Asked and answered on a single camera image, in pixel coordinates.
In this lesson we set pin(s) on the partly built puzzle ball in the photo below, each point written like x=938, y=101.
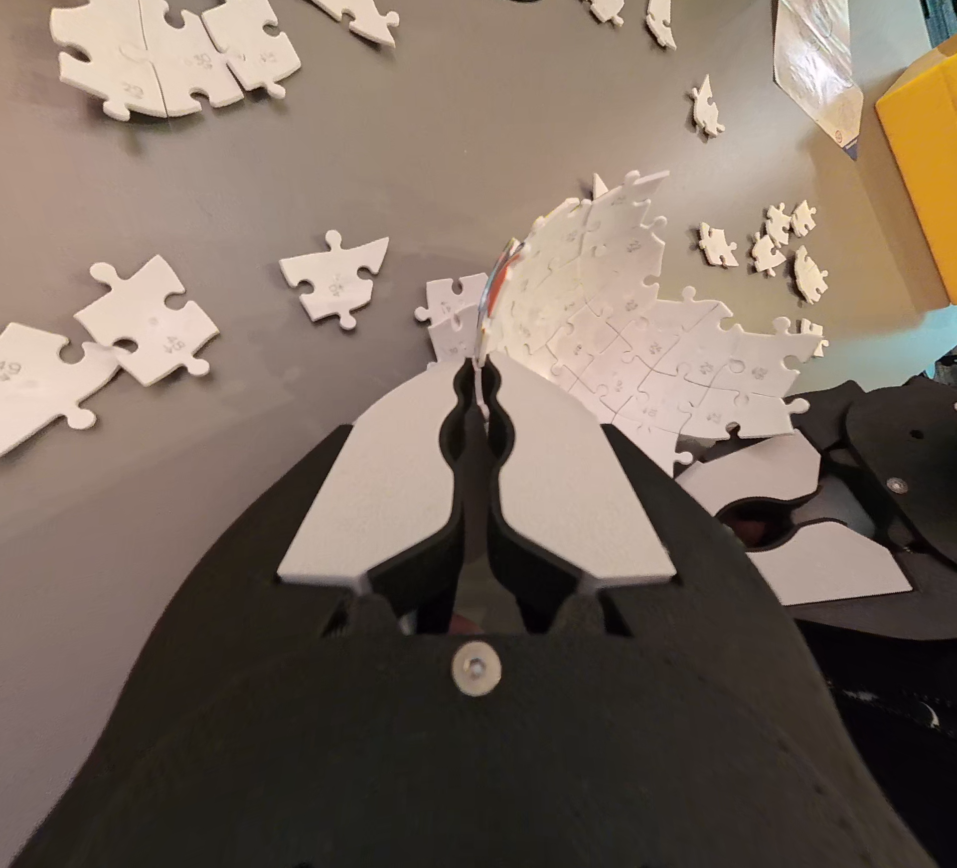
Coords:
x=635, y=344

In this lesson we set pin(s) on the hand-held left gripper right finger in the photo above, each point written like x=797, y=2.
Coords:
x=583, y=501

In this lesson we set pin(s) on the white paper leaflet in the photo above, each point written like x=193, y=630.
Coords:
x=815, y=53

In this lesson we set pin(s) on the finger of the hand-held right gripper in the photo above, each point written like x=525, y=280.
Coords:
x=830, y=565
x=762, y=471

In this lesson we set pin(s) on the yellow box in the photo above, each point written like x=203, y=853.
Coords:
x=919, y=172

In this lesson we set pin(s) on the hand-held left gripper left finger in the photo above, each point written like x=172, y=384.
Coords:
x=381, y=501

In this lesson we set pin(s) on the joined white puzzle pieces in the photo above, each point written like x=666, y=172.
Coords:
x=119, y=53

